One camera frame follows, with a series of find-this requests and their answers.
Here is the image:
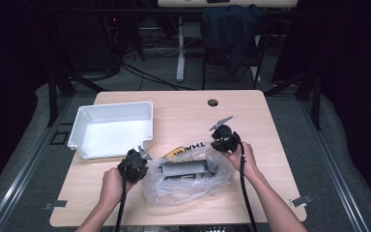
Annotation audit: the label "white plastic bin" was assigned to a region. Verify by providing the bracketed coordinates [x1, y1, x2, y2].
[67, 101, 155, 160]

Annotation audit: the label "dark computer cabinet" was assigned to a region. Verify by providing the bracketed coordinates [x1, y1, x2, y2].
[53, 9, 124, 73]

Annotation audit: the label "dark blue jacket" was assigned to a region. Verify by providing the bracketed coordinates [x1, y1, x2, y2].
[200, 4, 261, 77]

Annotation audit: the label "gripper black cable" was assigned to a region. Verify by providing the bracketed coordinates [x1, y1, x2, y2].
[236, 141, 259, 232]
[114, 160, 128, 232]

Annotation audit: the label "black metal stand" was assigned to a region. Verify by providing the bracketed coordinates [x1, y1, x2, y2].
[263, 67, 324, 131]
[45, 64, 108, 129]

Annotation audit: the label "grey tape strip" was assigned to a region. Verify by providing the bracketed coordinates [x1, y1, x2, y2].
[289, 194, 314, 208]
[43, 199, 69, 211]

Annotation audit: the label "person's right hand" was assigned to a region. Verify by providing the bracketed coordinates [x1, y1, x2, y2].
[221, 141, 259, 182]

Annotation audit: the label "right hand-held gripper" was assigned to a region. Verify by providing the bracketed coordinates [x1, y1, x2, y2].
[209, 115, 242, 154]

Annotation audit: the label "grey box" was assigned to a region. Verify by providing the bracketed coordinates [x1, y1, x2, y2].
[159, 159, 220, 179]

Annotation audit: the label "black floor socket frame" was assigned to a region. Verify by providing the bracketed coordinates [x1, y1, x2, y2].
[49, 129, 71, 146]

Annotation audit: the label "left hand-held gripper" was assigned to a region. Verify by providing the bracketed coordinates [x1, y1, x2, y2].
[117, 145, 153, 185]

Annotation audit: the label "black floor cables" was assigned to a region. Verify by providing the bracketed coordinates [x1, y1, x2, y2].
[119, 60, 195, 92]

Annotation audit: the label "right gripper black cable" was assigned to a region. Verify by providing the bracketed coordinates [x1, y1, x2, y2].
[236, 141, 259, 232]

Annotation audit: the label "translucent plastic bag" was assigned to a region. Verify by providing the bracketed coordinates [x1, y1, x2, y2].
[142, 140, 235, 208]

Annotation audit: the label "aluminium floor rail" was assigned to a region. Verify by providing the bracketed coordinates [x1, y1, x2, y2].
[0, 96, 75, 232]
[298, 99, 371, 232]

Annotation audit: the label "person's left hand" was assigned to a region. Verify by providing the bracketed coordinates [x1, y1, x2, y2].
[99, 166, 136, 211]

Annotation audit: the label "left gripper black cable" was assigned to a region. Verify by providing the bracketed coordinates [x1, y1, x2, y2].
[114, 160, 128, 232]

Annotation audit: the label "white desk leg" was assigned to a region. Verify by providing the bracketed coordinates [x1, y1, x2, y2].
[176, 15, 187, 83]

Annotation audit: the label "black chair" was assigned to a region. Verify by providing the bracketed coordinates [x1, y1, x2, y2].
[200, 32, 269, 91]

